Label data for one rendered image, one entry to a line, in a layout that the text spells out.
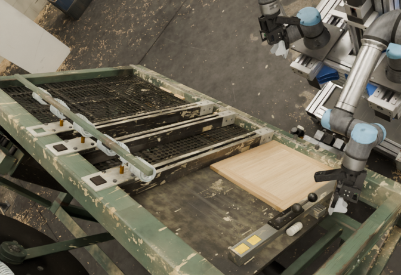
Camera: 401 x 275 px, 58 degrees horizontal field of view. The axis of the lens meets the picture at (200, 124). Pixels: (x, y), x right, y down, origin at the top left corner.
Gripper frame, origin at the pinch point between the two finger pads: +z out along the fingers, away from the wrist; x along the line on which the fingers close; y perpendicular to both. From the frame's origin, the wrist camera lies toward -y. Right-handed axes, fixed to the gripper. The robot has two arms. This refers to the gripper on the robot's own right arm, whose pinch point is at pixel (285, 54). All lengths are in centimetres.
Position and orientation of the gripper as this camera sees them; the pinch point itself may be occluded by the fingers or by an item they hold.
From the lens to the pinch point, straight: 158.5
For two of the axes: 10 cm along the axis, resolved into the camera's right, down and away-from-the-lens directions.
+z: 3.3, 7.8, 5.3
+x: 3.6, 4.2, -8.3
